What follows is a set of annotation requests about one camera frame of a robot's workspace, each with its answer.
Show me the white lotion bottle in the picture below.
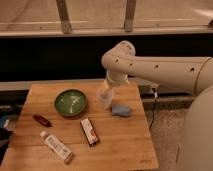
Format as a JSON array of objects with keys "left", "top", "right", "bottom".
[{"left": 40, "top": 131, "right": 73, "bottom": 164}]

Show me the blue sponge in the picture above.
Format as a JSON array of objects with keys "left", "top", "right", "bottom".
[{"left": 111, "top": 104, "right": 131, "bottom": 117}]

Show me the black cable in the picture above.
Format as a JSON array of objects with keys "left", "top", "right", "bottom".
[{"left": 148, "top": 87, "right": 159, "bottom": 131}]

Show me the green ceramic bowl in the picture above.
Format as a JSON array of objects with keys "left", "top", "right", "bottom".
[{"left": 54, "top": 89, "right": 87, "bottom": 117}]

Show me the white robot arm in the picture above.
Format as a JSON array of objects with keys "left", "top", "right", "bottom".
[{"left": 101, "top": 41, "right": 213, "bottom": 171}]

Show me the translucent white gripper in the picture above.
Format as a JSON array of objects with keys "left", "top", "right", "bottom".
[{"left": 97, "top": 80, "right": 114, "bottom": 109}]

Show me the dark clutter at left edge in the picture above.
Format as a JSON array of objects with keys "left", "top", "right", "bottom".
[{"left": 0, "top": 108, "right": 12, "bottom": 164}]

